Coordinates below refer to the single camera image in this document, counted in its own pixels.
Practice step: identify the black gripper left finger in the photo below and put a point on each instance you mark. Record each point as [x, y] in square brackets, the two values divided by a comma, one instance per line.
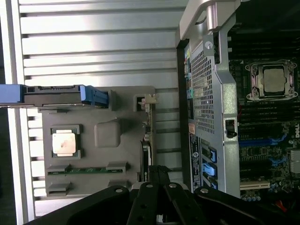
[143, 206]

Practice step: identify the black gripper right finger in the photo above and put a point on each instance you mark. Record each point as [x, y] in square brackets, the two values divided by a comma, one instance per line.
[178, 206]

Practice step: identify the blue card retention latch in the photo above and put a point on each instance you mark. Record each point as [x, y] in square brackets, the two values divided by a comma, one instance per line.
[208, 171]
[212, 155]
[214, 185]

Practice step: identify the grey plastic parts rack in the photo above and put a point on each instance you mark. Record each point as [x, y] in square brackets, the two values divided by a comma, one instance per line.
[105, 154]

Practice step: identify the spare green RAM stick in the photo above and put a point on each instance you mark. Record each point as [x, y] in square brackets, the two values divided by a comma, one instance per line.
[89, 170]

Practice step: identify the white PCI expansion slot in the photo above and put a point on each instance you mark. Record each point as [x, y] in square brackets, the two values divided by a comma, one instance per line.
[254, 185]

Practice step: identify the spare silver CPU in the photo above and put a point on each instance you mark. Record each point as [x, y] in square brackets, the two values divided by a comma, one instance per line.
[63, 142]

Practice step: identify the blue long expansion slot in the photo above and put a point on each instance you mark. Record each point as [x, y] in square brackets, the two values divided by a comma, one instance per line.
[257, 142]

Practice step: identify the open black PC case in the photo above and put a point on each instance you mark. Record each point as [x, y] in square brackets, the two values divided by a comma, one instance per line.
[211, 105]

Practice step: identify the long black expansion slot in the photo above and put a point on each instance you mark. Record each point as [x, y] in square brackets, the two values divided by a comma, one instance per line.
[280, 160]

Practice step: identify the green Dell motherboard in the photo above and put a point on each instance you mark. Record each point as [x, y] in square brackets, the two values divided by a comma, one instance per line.
[257, 122]

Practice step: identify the small silver chipset heatsink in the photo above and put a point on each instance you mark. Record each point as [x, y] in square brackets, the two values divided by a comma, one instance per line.
[295, 161]

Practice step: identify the hard disk in blue caddy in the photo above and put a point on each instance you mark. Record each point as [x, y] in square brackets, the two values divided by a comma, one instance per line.
[54, 95]

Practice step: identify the metal CPU socket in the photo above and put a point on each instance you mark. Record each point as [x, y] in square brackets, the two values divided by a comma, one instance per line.
[254, 79]

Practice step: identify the installed CPU with thermal paste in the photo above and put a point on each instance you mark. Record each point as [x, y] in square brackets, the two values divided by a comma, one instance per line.
[276, 80]

